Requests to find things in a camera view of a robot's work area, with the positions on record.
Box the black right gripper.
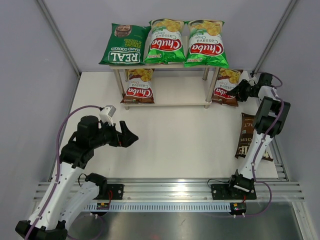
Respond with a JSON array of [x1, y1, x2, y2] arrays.
[[226, 79, 256, 102]]

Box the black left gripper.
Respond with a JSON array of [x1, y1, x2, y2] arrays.
[[90, 119, 138, 149]]

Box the brown Chuba bag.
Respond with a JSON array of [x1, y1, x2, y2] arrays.
[[211, 68, 243, 107], [121, 68, 155, 104]]

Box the brown sea salt chips bag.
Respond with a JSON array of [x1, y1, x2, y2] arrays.
[[234, 112, 273, 163]]

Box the green Chuba chips bag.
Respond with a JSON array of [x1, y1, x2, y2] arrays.
[[144, 18, 187, 64], [184, 19, 229, 68]]

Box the dark green REAL chips bag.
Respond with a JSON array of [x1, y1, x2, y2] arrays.
[[99, 23, 151, 66]]

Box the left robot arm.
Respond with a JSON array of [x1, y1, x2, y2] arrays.
[[15, 115, 139, 240]]

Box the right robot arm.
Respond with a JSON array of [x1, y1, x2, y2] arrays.
[[226, 72, 291, 199]]

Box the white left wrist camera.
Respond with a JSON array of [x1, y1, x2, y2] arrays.
[[99, 105, 117, 126]]

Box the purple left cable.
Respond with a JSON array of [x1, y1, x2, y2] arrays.
[[24, 104, 102, 240]]

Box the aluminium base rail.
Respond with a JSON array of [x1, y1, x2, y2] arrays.
[[32, 178, 306, 213]]

